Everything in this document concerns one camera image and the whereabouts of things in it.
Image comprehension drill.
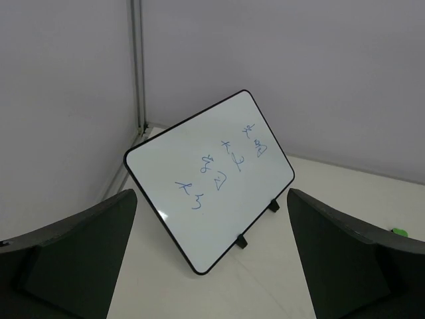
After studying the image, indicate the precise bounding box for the white whiteboard black frame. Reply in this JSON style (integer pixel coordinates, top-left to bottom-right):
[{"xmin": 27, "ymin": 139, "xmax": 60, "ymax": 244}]
[{"xmin": 124, "ymin": 90, "xmax": 295, "ymax": 275}]

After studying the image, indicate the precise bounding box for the aluminium frame post left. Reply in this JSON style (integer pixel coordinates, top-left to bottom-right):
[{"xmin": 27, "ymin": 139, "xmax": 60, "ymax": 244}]
[{"xmin": 128, "ymin": 0, "xmax": 148, "ymax": 137}]

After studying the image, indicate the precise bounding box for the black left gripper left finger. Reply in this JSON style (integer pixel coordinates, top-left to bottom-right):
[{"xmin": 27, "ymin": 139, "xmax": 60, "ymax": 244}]
[{"xmin": 1, "ymin": 189, "xmax": 137, "ymax": 318}]

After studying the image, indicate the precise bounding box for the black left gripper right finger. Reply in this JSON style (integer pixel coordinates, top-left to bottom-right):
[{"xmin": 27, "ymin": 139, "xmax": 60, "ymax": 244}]
[{"xmin": 287, "ymin": 189, "xmax": 424, "ymax": 318}]

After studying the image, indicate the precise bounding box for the green whiteboard eraser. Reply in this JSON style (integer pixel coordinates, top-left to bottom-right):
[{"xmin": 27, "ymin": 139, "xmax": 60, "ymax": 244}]
[{"xmin": 391, "ymin": 228, "xmax": 408, "ymax": 237}]

